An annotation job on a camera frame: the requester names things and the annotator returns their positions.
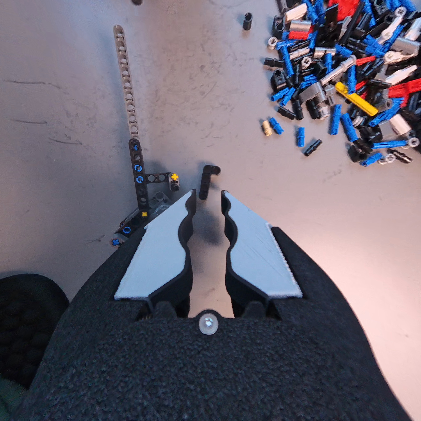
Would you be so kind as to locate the grey desk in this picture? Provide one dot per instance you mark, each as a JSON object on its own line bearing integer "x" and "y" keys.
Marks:
{"x": 217, "y": 99}

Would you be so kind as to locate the small black pin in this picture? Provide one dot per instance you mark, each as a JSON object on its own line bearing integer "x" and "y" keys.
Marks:
{"x": 313, "y": 147}

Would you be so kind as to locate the long dark grey holed beam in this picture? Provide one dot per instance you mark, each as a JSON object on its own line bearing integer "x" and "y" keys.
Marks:
{"x": 125, "y": 79}

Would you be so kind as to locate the pile of small building pieces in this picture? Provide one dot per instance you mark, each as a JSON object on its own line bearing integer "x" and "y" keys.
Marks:
{"x": 342, "y": 59}

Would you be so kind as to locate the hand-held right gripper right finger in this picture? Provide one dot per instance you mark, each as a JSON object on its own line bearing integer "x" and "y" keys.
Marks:
{"x": 266, "y": 263}

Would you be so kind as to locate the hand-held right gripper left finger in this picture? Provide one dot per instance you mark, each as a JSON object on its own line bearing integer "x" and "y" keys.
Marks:
{"x": 148, "y": 263}

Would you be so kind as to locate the grey and black brick chassis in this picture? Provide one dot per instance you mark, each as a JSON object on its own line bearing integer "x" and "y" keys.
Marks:
{"x": 156, "y": 199}

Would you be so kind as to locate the small tan pin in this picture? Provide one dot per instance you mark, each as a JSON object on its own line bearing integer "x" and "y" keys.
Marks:
{"x": 266, "y": 127}

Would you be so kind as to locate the small black connector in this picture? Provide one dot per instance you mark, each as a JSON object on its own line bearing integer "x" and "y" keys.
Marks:
{"x": 248, "y": 21}

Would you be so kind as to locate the black connector piece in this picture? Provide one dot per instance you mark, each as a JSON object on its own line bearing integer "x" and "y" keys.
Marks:
{"x": 207, "y": 181}

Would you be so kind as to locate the lone small blue pin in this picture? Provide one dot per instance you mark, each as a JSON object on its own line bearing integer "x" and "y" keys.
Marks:
{"x": 300, "y": 136}

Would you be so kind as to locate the yellow axle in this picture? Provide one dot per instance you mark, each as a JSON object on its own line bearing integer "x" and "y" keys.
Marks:
{"x": 355, "y": 99}

